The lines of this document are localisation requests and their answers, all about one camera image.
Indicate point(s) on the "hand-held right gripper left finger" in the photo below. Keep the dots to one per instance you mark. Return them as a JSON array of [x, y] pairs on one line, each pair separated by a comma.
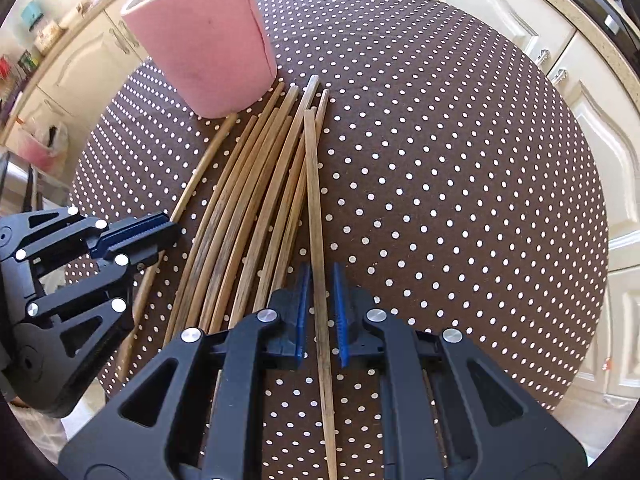
[[303, 310]]

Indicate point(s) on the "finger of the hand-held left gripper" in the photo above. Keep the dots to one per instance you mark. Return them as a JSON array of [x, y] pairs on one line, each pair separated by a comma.
[[135, 232], [90, 290]]

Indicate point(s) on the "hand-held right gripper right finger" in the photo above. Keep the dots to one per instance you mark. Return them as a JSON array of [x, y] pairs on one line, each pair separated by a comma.
[[340, 310]]

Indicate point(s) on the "wooden chopstick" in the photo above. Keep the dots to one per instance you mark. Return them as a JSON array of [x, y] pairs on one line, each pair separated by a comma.
[[205, 160], [314, 200]]

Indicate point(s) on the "bunch of wooden chopsticks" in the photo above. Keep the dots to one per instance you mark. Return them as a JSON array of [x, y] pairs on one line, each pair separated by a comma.
[[250, 200]]

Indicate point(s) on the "pink cup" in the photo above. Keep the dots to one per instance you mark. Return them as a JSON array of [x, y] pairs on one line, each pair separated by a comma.
[[200, 35]]

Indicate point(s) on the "pink bin with plastic bag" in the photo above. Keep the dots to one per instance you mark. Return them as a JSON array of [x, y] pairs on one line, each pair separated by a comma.
[[40, 152]]

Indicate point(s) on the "brown polka dot tablecloth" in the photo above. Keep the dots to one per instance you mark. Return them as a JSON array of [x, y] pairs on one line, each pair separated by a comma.
[[425, 185]]

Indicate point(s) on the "wooden rack with jars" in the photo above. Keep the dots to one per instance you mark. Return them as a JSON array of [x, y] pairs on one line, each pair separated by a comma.
[[20, 67]]

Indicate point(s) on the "small patterned container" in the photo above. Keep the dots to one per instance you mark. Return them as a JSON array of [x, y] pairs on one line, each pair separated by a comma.
[[49, 36]]

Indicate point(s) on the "teal container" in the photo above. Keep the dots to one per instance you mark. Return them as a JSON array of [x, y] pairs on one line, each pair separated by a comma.
[[31, 14]]

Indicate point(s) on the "grey metal frame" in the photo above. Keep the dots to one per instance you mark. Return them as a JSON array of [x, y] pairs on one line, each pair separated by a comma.
[[15, 180]]

